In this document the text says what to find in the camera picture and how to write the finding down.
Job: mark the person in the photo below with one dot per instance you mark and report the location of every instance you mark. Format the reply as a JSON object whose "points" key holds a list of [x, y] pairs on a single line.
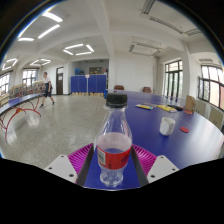
{"points": [[47, 88]]}

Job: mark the black-framed glass double door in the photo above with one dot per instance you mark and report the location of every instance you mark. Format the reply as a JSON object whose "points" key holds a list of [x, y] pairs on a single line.
{"points": [[173, 80]]}

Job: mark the red table tennis paddle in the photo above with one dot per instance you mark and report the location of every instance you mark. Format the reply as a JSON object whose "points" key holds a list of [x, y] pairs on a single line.
{"points": [[188, 112]]}

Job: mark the blue table with red legs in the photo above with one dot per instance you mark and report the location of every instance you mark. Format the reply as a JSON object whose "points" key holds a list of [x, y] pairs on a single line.
{"points": [[18, 101]]}

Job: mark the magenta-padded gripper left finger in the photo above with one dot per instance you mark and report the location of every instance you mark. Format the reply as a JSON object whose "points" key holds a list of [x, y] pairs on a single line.
{"points": [[60, 166]]}

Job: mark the clear bottle with red label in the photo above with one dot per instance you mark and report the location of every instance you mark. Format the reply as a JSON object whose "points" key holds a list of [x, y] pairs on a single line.
{"points": [[113, 156]]}

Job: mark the large black-framed window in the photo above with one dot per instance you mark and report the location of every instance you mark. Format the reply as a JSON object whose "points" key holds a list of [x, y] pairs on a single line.
{"points": [[213, 86]]}

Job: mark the white two-door cabinet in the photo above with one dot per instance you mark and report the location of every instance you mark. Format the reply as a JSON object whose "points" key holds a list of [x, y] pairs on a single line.
{"points": [[216, 117], [200, 107]]}

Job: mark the dark wooden door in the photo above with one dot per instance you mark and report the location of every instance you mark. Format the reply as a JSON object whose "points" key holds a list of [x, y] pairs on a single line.
{"points": [[59, 81]]}

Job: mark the flat round red coaster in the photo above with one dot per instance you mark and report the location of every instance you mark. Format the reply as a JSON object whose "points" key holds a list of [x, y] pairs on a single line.
{"points": [[184, 129]]}

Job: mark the small bright window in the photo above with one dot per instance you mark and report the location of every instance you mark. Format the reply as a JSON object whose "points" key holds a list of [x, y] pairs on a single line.
{"points": [[29, 77]]}

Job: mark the grey thin book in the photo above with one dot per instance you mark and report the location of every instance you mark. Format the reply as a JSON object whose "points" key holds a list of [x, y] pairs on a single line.
{"points": [[150, 104]]}

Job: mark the brown cardboard box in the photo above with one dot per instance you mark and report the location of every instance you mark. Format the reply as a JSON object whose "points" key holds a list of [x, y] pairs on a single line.
{"points": [[190, 103]]}

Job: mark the white mug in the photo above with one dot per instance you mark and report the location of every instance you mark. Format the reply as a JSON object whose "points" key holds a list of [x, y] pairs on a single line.
{"points": [[166, 126]]}

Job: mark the colourful book display row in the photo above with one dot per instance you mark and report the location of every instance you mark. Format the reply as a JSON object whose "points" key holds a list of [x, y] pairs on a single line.
{"points": [[20, 90]]}

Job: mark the colourful yellow-blue book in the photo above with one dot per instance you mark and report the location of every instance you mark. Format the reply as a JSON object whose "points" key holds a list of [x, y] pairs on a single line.
{"points": [[144, 106]]}

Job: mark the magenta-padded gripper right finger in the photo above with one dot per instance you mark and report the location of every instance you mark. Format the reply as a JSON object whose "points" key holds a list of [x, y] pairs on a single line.
{"points": [[161, 167]]}

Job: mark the blue folded table tennis tables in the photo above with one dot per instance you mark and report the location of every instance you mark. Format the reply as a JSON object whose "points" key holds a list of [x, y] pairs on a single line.
{"points": [[88, 83]]}

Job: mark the yellow book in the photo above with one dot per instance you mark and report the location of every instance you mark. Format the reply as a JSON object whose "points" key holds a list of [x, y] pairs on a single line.
{"points": [[165, 108]]}

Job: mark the ceiling light group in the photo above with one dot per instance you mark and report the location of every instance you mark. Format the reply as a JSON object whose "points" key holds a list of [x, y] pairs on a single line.
{"points": [[48, 31]]}

